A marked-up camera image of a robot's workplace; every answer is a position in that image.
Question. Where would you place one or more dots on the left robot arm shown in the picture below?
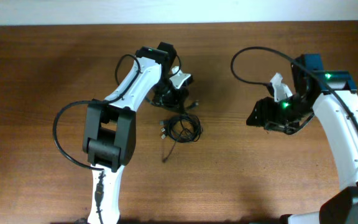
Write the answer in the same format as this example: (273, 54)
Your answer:
(110, 127)

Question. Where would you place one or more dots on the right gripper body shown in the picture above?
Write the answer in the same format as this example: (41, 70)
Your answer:
(289, 111)

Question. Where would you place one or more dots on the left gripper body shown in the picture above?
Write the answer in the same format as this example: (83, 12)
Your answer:
(168, 96)

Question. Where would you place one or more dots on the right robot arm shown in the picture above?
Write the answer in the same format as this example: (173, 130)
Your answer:
(331, 97)

